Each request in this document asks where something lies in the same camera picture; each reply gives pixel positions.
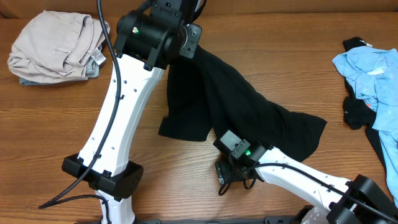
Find folded beige trousers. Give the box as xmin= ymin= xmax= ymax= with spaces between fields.
xmin=7 ymin=11 xmax=105 ymax=82

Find black garment under blue shirt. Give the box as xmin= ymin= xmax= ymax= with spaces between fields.
xmin=343 ymin=37 xmax=387 ymax=164

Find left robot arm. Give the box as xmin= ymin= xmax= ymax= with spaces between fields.
xmin=62 ymin=1 xmax=205 ymax=223

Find light blue shirt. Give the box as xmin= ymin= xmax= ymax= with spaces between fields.
xmin=332 ymin=46 xmax=397 ymax=203

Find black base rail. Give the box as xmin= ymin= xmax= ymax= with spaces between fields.
xmin=74 ymin=214 xmax=312 ymax=224

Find black t-shirt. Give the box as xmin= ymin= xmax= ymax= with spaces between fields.
xmin=158 ymin=47 xmax=326 ymax=162

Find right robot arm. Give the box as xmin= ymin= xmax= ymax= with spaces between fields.
xmin=213 ymin=131 xmax=397 ymax=223

